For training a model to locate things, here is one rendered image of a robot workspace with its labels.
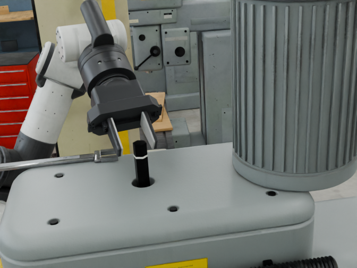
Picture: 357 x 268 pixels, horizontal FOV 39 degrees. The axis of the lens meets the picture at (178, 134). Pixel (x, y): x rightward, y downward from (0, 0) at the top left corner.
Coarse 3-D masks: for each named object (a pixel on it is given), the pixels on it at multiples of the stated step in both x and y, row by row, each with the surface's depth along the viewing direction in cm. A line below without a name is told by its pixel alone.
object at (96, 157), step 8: (96, 152) 91; (104, 152) 91; (112, 152) 92; (32, 160) 90; (40, 160) 89; (48, 160) 89; (56, 160) 89; (64, 160) 89; (72, 160) 89; (80, 160) 89; (88, 160) 89; (96, 160) 89; (104, 160) 89; (112, 160) 89; (0, 168) 88; (8, 168) 88; (16, 168) 88; (24, 168) 88
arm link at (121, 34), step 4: (112, 20) 95; (116, 20) 95; (112, 24) 94; (116, 24) 94; (120, 24) 94; (116, 28) 93; (120, 28) 93; (124, 28) 94; (116, 32) 93; (120, 32) 93; (124, 32) 94; (116, 36) 93; (120, 36) 93; (124, 36) 94; (120, 40) 93; (124, 40) 94; (120, 44) 94; (124, 44) 94; (124, 48) 95
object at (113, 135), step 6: (108, 120) 81; (102, 126) 83; (108, 126) 81; (114, 126) 81; (108, 132) 82; (114, 132) 80; (114, 138) 80; (114, 144) 80; (120, 144) 79; (120, 150) 79
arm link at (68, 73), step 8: (56, 48) 114; (56, 56) 114; (56, 64) 114; (64, 64) 114; (72, 64) 109; (48, 72) 115; (56, 72) 115; (64, 72) 115; (72, 72) 115; (56, 80) 117; (64, 80) 116; (72, 80) 116; (80, 80) 116; (80, 88) 119
